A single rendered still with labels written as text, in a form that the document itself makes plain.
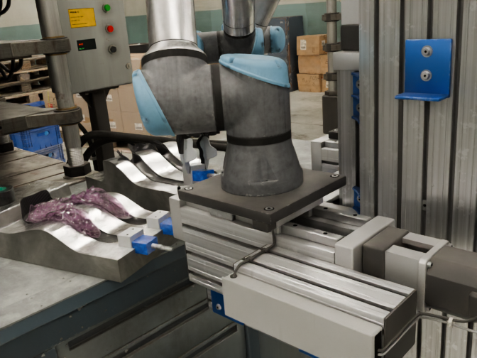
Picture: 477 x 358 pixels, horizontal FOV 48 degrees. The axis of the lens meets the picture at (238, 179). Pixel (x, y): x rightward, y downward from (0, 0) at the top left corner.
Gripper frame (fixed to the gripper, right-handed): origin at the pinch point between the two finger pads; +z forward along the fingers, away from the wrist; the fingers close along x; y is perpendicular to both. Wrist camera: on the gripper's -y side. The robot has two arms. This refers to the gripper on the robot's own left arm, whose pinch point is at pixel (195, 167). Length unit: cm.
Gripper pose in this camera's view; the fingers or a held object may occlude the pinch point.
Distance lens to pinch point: 143.6
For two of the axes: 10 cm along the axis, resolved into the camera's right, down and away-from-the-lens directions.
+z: 0.8, 9.9, 1.2
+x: 7.1, -1.4, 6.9
